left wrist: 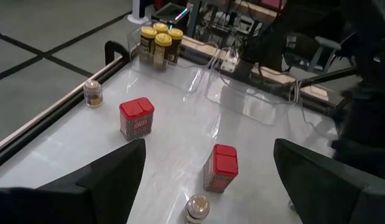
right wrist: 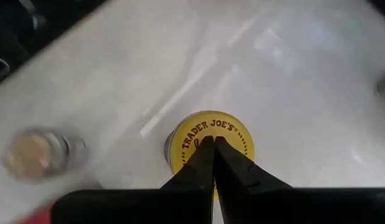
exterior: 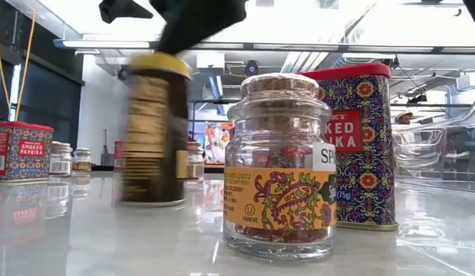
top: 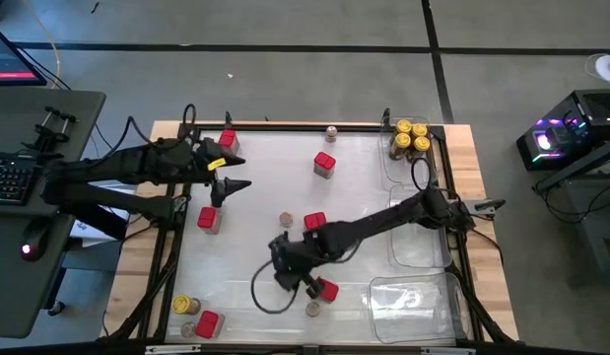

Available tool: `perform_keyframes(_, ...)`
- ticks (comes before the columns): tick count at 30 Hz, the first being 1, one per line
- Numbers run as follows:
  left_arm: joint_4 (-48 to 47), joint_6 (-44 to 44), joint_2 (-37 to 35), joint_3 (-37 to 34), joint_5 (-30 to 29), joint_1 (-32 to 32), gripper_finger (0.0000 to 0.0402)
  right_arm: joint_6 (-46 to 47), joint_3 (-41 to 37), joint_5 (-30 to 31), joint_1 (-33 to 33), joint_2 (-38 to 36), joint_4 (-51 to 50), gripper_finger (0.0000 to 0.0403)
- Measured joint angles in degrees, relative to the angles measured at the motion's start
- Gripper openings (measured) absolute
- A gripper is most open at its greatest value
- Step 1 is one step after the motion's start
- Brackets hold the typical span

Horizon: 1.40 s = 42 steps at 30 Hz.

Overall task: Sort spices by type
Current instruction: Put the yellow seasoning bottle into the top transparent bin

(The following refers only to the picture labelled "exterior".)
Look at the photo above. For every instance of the person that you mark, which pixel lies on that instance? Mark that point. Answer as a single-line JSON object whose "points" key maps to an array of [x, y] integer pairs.
{"points": [[404, 117]]}

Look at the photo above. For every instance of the black ceiling-hung device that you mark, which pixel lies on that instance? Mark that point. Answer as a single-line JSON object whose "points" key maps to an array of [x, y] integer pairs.
{"points": [[416, 99], [390, 62]]}

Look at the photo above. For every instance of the overhead camera with blue light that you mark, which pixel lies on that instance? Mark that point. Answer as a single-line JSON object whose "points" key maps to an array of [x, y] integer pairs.
{"points": [[251, 68]]}

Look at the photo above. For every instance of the colourful poster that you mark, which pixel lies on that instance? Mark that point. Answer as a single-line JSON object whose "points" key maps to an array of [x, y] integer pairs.
{"points": [[218, 140]]}

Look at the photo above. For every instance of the clear plastic tray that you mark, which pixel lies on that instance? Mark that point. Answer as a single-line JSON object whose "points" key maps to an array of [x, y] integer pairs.
{"points": [[433, 153]]}

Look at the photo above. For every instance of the overhead rig light bar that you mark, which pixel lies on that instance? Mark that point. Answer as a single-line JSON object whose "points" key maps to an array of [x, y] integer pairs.
{"points": [[106, 44]]}

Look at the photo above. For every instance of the black yellow-lid seasoning can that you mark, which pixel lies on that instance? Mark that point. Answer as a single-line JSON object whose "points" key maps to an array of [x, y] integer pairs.
{"points": [[156, 134]]}

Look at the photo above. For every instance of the round black ceiling camera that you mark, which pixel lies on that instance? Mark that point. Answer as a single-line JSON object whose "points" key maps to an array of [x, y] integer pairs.
{"points": [[123, 73]]}

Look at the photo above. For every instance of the black background rail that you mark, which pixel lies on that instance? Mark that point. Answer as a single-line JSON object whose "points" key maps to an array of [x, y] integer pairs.
{"points": [[452, 105]]}

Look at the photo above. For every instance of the black table frame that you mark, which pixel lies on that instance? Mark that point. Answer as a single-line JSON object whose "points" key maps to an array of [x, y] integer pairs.
{"points": [[103, 168]]}

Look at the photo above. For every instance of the red-lid smoked paprika tin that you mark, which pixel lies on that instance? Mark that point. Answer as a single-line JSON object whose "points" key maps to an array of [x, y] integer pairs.
{"points": [[367, 172], [232, 133], [26, 149], [119, 155]]}

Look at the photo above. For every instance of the grey stand with pole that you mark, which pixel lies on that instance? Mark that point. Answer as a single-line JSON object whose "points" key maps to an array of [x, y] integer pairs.
{"points": [[106, 153]]}

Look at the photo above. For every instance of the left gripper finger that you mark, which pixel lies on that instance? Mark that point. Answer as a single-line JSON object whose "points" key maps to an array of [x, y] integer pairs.
{"points": [[120, 9]]}

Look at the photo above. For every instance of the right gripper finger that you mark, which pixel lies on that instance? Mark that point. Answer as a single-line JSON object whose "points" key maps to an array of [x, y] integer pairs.
{"points": [[198, 19]]}

